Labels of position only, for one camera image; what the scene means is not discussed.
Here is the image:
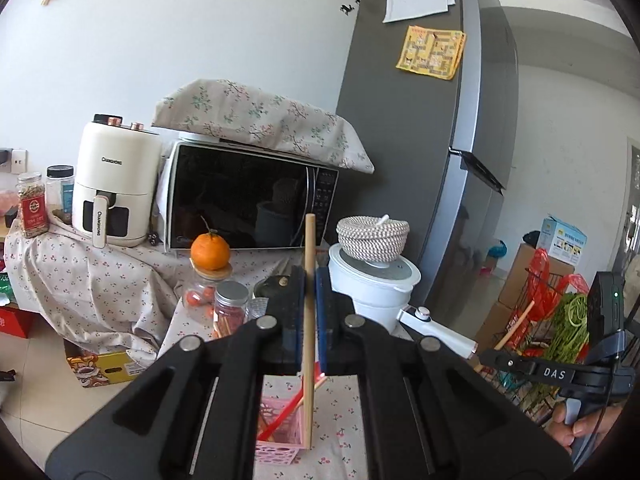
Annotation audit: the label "red plastic bag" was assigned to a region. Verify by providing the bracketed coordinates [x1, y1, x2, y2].
[507, 249, 591, 346]

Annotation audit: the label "white air fryer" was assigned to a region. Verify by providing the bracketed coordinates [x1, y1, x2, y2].
[71, 114, 163, 250]

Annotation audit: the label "floral cover cloth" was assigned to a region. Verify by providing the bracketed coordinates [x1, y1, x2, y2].
[151, 79, 376, 175]

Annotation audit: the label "blue and white box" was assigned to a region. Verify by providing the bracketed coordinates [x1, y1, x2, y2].
[541, 215, 588, 263]

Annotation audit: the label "red plastic spoon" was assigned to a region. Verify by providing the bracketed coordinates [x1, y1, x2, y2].
[259, 385, 305, 443]

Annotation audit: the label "red label snack jar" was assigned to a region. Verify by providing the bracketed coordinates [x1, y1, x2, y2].
[16, 172, 50, 238]

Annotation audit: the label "pink perforated utensil holder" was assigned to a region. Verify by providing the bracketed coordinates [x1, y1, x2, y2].
[255, 394, 307, 466]

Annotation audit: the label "jar of red berries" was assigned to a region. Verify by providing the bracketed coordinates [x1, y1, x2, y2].
[212, 281, 251, 341]

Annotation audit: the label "glass jar with bamboo lid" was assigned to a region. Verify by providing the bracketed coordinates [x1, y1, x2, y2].
[184, 265, 235, 311]

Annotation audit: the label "green long beans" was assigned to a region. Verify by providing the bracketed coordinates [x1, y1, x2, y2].
[542, 292, 591, 361]

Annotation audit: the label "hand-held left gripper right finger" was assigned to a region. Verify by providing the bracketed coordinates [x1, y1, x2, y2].
[315, 265, 573, 480]

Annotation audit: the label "black microwave oven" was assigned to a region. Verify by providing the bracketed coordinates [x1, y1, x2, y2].
[159, 140, 341, 253]

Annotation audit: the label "grey refrigerator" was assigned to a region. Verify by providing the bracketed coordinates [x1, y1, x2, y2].
[334, 0, 521, 356]

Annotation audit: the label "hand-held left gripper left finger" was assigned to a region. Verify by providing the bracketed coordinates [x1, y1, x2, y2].
[45, 265, 307, 480]

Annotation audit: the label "white wall outlet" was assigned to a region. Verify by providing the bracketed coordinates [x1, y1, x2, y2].
[0, 147, 28, 173]

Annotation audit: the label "red cardboard box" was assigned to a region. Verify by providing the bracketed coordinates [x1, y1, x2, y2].
[0, 307, 38, 338]

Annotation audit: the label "cherry print draped cloth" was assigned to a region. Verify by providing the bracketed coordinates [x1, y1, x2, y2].
[5, 205, 201, 356]

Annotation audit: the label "white electric cooking pot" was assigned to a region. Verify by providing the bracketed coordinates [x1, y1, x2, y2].
[327, 244, 478, 361]

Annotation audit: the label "orange with stem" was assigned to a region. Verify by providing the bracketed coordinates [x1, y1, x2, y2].
[190, 216, 231, 271]

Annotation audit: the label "cherry print tablecloth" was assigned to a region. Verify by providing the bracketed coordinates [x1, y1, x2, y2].
[160, 247, 371, 480]

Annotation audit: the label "woven rope basket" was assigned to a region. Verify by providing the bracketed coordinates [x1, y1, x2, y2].
[336, 214, 411, 263]

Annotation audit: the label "person's right hand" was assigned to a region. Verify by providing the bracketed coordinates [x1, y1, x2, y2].
[550, 400, 623, 453]

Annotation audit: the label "black wire rack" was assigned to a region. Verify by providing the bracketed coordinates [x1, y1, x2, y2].
[500, 260, 601, 416]

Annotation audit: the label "yellow printed sheet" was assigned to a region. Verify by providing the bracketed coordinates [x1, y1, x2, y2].
[395, 26, 467, 81]

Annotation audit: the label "yellow cartoon print box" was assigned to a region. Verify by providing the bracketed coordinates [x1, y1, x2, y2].
[65, 340, 161, 388]

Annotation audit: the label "clear jar with black lid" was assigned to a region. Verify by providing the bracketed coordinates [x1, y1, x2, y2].
[46, 165, 75, 221]

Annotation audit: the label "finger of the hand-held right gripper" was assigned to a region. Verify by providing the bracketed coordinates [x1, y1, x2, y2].
[475, 350, 526, 375]

